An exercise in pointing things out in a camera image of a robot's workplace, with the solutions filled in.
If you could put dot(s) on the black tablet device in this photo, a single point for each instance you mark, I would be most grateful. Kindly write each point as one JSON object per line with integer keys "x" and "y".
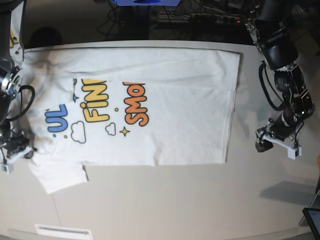
{"x": 312, "y": 216}

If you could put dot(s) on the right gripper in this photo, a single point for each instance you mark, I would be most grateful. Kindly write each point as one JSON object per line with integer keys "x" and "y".
{"x": 16, "y": 144}

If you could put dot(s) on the white paper label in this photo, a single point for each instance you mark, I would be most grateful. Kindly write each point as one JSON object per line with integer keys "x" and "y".
{"x": 63, "y": 232}

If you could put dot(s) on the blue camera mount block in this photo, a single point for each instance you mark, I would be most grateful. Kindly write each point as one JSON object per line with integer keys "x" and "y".
{"x": 122, "y": 3}

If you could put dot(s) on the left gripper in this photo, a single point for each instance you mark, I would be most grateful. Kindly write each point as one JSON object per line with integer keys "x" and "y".
{"x": 286, "y": 126}

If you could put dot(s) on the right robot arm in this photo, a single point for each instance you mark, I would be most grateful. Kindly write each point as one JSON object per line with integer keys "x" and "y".
{"x": 15, "y": 98}

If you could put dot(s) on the white printed T-shirt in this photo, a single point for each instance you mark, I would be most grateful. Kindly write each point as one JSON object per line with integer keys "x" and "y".
{"x": 128, "y": 107}

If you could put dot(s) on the black power strip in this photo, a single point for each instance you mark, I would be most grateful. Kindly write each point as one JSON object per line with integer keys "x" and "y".
{"x": 215, "y": 19}

